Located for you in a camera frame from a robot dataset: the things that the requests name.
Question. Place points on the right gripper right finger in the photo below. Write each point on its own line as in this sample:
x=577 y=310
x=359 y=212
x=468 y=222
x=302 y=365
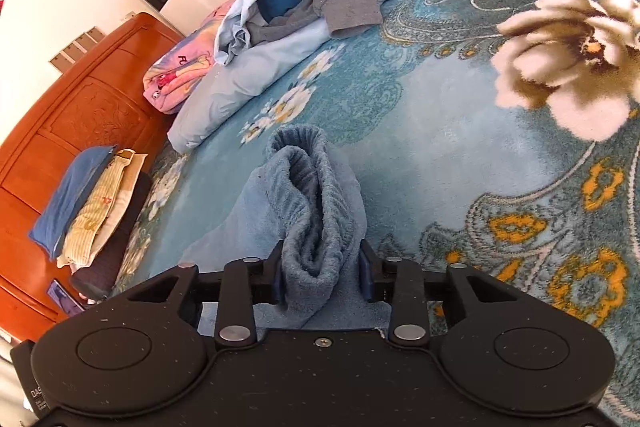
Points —
x=370 y=274

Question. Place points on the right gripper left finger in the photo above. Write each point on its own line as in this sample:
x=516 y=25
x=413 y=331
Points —
x=274 y=276

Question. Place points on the light blue fleece garment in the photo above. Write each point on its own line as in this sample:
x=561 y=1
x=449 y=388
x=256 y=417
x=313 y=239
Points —
x=307 y=200

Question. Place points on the dark brown pillow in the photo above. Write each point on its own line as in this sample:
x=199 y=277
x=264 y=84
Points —
x=97 y=281

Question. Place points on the blue pillow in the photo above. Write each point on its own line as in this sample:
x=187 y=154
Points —
x=50 y=228

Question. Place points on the yellow striped pillow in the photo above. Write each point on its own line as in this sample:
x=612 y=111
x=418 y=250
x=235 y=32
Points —
x=80 y=236

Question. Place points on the cream pillow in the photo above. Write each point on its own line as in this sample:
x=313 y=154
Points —
x=121 y=203

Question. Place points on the teal floral bed blanket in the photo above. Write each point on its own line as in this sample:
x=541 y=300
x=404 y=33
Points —
x=502 y=134

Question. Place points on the light blue floral duvet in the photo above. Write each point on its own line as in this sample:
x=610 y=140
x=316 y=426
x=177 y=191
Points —
x=242 y=71

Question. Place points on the pink cartoon folded blanket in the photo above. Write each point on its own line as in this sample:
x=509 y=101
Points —
x=169 y=82

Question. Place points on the orange wooden headboard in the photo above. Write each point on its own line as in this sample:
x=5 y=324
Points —
x=98 y=101

